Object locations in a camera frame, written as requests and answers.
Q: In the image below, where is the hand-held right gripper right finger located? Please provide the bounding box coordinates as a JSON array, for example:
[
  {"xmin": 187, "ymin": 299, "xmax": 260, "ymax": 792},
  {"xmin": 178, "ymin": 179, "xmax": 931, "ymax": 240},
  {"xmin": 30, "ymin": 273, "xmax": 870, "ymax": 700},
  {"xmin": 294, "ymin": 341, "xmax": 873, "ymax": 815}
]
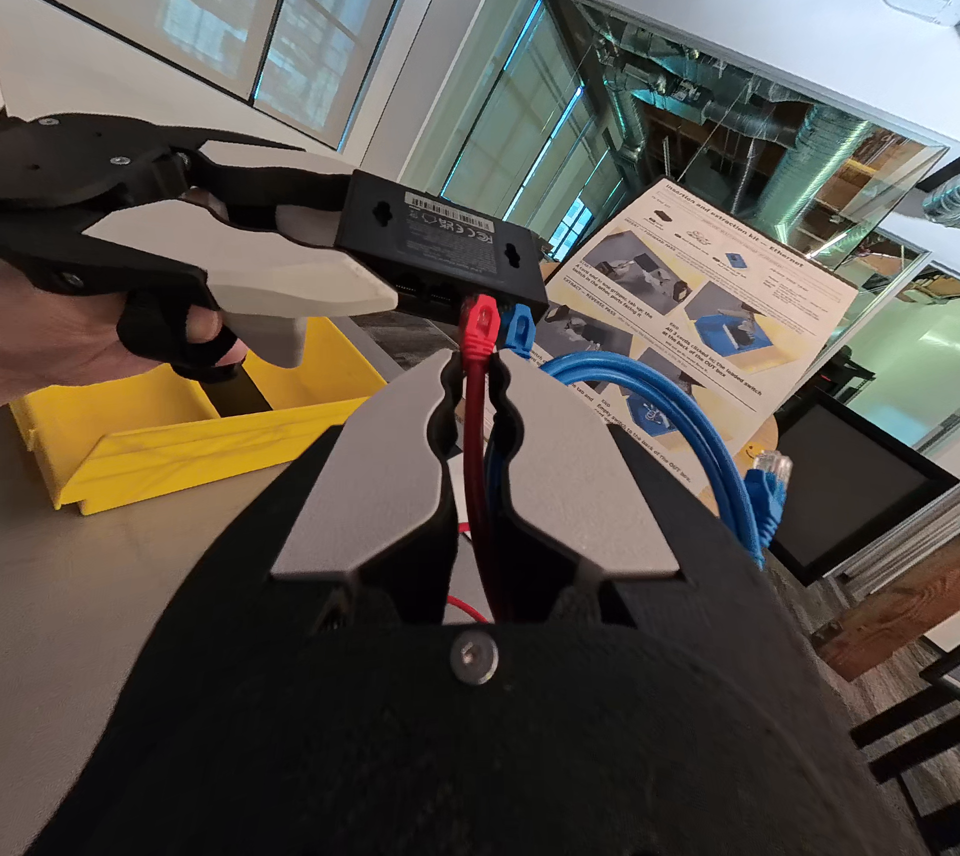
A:
[{"xmin": 497, "ymin": 348, "xmax": 684, "ymax": 583}]

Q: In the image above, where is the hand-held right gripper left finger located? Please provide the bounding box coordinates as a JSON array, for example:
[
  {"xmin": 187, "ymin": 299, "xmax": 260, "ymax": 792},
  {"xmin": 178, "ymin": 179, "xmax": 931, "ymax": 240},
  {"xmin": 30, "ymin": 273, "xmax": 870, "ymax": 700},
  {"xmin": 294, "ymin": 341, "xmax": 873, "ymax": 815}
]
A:
[{"xmin": 270, "ymin": 348, "xmax": 459, "ymax": 587}]

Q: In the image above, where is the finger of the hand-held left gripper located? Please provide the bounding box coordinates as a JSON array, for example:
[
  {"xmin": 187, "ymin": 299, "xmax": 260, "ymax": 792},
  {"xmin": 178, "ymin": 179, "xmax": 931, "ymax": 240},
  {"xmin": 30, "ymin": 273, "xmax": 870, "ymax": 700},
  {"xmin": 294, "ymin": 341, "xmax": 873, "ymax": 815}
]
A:
[
  {"xmin": 192, "ymin": 141, "xmax": 364, "ymax": 253},
  {"xmin": 80, "ymin": 201, "xmax": 399, "ymax": 320}
]

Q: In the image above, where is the blue ethernet cable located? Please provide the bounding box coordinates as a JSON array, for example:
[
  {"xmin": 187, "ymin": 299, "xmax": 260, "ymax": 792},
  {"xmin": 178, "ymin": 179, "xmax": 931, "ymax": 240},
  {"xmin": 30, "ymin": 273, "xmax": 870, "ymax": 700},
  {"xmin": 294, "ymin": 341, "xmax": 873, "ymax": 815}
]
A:
[{"xmin": 488, "ymin": 305, "xmax": 793, "ymax": 568}]

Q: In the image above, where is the red ethernet cable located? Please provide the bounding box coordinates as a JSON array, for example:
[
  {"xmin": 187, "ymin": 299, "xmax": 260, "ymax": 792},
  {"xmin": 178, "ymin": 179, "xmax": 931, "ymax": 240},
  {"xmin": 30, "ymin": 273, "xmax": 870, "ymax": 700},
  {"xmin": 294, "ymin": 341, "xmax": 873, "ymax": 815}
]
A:
[{"xmin": 446, "ymin": 293, "xmax": 505, "ymax": 629}]

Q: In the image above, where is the black ethernet port box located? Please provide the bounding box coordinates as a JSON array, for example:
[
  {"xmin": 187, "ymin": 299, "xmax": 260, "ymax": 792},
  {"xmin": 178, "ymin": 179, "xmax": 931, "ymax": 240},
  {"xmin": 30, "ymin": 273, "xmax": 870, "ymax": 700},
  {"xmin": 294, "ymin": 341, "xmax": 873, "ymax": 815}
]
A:
[{"xmin": 333, "ymin": 170, "xmax": 550, "ymax": 322}]

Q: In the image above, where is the yellow plastic bin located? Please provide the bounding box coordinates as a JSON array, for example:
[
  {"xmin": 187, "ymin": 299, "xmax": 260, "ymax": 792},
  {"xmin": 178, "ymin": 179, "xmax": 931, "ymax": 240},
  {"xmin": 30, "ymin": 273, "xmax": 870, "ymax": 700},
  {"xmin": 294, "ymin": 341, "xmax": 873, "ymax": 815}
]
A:
[{"xmin": 8, "ymin": 315, "xmax": 394, "ymax": 517}]

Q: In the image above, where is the person's left hand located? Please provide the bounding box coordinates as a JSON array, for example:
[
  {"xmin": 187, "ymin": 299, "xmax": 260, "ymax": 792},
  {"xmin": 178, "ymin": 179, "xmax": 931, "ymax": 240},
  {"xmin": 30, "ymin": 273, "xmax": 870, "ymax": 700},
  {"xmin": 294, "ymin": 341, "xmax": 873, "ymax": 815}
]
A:
[{"xmin": 0, "ymin": 261, "xmax": 252, "ymax": 410}]

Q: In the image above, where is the printed instruction sheet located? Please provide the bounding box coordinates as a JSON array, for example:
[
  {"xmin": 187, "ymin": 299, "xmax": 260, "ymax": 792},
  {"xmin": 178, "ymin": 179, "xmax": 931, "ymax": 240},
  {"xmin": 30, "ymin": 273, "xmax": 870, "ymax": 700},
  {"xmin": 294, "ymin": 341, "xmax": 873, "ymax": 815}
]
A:
[{"xmin": 533, "ymin": 177, "xmax": 861, "ymax": 470}]

